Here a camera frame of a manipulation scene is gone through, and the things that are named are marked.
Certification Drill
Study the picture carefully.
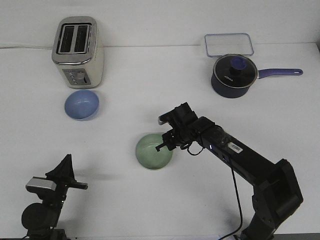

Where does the glass pot lid blue knob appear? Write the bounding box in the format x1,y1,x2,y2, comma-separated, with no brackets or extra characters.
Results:
213,54,258,89

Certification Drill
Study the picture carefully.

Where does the dark blue saucepan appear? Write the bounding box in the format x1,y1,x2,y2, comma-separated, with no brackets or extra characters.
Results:
211,68,304,99

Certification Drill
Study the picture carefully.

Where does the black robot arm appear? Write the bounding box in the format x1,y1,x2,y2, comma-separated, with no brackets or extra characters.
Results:
21,154,88,240
156,102,303,240

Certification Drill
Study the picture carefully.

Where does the green bowl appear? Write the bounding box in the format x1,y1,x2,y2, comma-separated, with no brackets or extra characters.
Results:
135,132,173,170

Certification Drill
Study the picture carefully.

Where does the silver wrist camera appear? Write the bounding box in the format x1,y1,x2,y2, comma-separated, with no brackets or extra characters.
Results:
157,110,175,125
25,177,57,193

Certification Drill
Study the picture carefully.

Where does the blue bowl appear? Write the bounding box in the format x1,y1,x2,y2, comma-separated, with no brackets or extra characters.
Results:
64,90,100,121

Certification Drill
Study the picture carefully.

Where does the cream and silver toaster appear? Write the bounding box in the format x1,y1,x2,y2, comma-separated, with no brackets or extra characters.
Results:
51,16,105,89

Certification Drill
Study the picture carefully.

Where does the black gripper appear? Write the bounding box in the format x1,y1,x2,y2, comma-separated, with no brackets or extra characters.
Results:
155,102,198,152
45,154,88,200

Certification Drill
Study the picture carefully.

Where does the white toaster power cord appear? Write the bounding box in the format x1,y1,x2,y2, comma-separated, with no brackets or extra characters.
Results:
0,44,55,50

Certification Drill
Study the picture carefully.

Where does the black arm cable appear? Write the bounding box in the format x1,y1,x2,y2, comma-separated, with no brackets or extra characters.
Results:
186,142,244,240

